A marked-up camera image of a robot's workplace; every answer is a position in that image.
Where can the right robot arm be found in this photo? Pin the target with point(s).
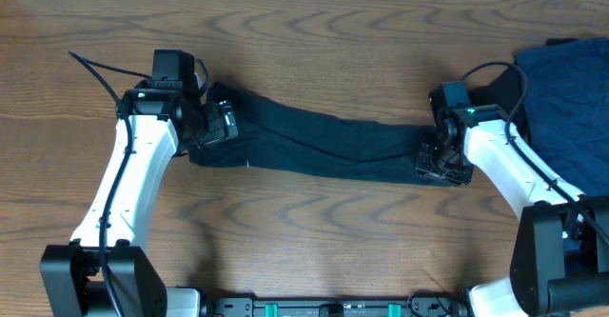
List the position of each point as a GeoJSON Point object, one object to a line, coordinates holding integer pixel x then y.
{"type": "Point", "coordinates": [560, 260]}

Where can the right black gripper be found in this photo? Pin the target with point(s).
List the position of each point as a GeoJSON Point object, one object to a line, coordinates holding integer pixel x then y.
{"type": "Point", "coordinates": [424, 167]}

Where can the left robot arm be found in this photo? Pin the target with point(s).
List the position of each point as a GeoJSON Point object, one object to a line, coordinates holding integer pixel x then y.
{"type": "Point", "coordinates": [104, 269]}

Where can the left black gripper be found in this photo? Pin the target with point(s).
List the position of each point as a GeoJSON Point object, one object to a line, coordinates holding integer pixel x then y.
{"type": "Point", "coordinates": [217, 130]}

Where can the dark teal t-shirt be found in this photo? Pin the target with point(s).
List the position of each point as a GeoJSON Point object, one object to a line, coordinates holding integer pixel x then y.
{"type": "Point", "coordinates": [275, 136]}

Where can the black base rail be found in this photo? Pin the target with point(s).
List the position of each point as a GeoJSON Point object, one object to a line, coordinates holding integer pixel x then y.
{"type": "Point", "coordinates": [333, 308]}

